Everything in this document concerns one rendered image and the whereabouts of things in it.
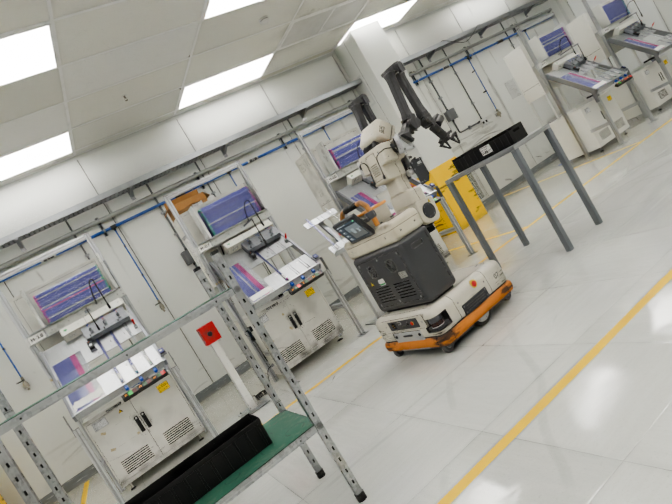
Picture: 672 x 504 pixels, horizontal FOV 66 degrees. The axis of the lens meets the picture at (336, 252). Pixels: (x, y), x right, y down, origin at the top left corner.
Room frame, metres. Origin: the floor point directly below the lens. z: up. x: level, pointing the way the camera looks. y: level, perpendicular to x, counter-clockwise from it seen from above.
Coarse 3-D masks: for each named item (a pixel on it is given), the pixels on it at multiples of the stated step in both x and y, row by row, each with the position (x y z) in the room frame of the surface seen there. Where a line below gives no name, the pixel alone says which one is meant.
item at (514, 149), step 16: (544, 128) 3.60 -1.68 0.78; (560, 160) 3.65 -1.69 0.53; (528, 176) 3.42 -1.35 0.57; (576, 176) 3.63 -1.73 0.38; (496, 192) 4.20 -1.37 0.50; (464, 208) 3.98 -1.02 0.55; (544, 208) 3.43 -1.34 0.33; (592, 208) 3.62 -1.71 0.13; (512, 224) 4.21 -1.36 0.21; (560, 224) 3.43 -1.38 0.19; (480, 240) 3.99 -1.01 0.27; (528, 240) 4.21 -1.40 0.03; (560, 240) 3.44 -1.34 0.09
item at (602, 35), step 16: (624, 0) 7.60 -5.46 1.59; (592, 16) 7.34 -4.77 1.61; (608, 16) 7.37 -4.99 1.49; (624, 16) 7.51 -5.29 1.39; (576, 32) 7.66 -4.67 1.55; (592, 32) 7.48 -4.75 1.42; (608, 32) 7.61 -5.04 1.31; (624, 32) 7.44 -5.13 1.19; (640, 32) 7.42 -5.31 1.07; (656, 32) 7.43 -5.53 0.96; (592, 48) 7.58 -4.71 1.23; (608, 48) 7.36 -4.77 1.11; (640, 48) 7.06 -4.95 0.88; (656, 48) 6.97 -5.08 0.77; (608, 64) 7.50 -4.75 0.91; (640, 64) 7.77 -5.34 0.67; (656, 64) 7.34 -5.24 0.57; (640, 80) 7.24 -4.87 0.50; (656, 80) 7.26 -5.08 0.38; (624, 96) 7.51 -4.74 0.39; (656, 96) 7.19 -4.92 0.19; (624, 112) 7.61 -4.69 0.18; (640, 112) 7.43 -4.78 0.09
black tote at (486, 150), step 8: (512, 128) 3.55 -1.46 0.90; (520, 128) 3.59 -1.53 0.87; (496, 136) 3.61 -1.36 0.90; (504, 136) 3.56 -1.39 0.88; (512, 136) 3.53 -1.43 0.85; (520, 136) 3.57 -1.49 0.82; (480, 144) 3.74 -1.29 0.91; (488, 144) 3.69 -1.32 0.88; (496, 144) 3.64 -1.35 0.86; (504, 144) 3.59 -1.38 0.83; (512, 144) 3.54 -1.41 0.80; (472, 152) 3.83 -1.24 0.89; (480, 152) 3.77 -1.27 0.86; (488, 152) 3.72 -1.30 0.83; (496, 152) 3.67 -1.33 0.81; (456, 160) 3.98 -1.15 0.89; (464, 160) 3.92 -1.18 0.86; (472, 160) 3.86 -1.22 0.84; (480, 160) 3.80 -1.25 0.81; (456, 168) 4.01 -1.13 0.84; (464, 168) 3.95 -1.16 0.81
